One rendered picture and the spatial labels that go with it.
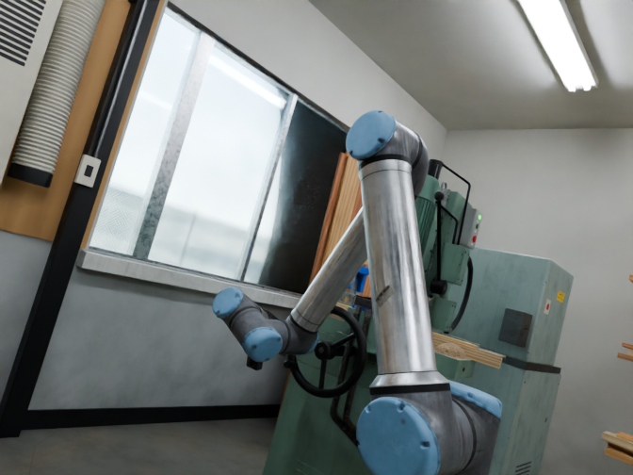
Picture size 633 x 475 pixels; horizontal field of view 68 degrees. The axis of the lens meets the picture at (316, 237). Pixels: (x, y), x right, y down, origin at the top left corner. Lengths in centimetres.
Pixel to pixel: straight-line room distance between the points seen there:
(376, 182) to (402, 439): 49
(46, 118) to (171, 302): 114
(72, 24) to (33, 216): 81
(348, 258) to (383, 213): 27
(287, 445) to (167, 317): 120
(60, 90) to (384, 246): 163
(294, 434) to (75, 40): 176
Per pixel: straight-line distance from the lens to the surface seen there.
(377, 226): 96
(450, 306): 191
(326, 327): 176
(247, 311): 124
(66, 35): 229
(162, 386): 291
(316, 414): 178
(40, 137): 220
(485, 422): 104
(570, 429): 393
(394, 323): 91
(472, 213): 208
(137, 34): 253
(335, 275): 121
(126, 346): 271
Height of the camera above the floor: 103
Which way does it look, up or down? 5 degrees up
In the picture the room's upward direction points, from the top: 16 degrees clockwise
